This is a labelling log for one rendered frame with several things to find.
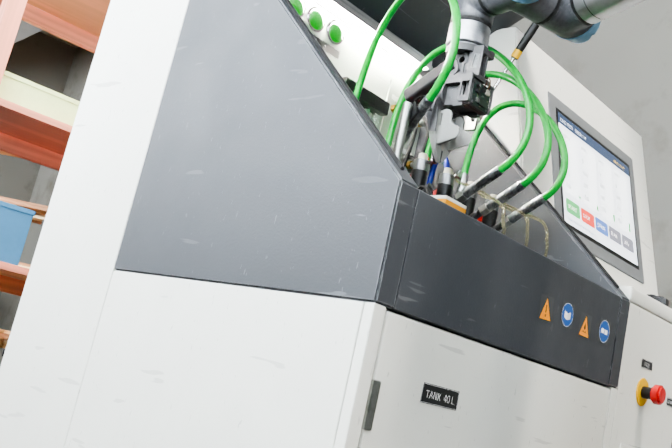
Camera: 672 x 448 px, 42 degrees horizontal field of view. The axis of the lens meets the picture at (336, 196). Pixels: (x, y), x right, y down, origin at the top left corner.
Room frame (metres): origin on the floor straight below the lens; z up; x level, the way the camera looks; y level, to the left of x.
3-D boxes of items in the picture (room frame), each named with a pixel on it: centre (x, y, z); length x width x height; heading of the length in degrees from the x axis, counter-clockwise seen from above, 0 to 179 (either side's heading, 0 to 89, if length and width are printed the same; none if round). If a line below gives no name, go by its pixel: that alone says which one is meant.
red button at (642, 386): (1.62, -0.65, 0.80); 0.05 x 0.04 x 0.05; 135
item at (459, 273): (1.33, -0.31, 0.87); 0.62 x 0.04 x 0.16; 135
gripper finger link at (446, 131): (1.45, -0.16, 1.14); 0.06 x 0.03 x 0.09; 45
